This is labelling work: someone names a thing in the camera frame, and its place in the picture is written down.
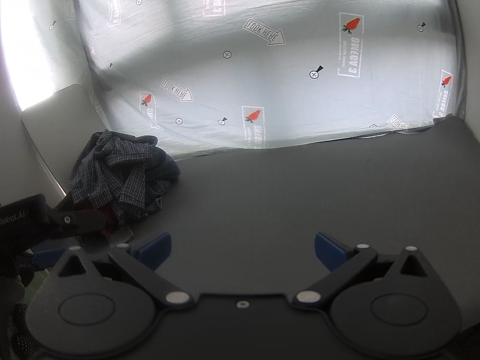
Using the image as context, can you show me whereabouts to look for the blue checked shirt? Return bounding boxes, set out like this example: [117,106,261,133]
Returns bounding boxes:
[69,130,158,219]

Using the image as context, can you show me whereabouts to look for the red checked shirt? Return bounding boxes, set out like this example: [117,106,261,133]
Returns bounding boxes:
[75,201,121,237]

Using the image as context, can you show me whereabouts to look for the dark blue denim jeans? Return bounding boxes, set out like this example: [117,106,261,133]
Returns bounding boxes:
[144,147,181,215]

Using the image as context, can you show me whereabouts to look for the printed white backdrop sheet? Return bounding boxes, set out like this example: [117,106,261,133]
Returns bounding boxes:
[14,0,468,159]

